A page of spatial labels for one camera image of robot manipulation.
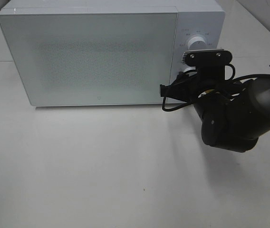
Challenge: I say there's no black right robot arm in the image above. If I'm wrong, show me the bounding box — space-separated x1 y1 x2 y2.
160 61 270 152

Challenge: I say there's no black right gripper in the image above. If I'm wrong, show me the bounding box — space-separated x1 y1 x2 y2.
159 71 223 107

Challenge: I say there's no upper white power knob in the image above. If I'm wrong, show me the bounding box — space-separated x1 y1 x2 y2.
187 35 207 51

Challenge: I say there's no white timer knob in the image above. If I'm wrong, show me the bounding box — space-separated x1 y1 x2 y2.
183 67 196 74

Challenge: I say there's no white microwave door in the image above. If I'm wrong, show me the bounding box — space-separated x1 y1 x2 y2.
0 13 177 106

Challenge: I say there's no white microwave oven body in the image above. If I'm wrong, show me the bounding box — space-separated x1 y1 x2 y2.
1 0 226 106

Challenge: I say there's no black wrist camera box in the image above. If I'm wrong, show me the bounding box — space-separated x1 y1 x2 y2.
182 49 236 80

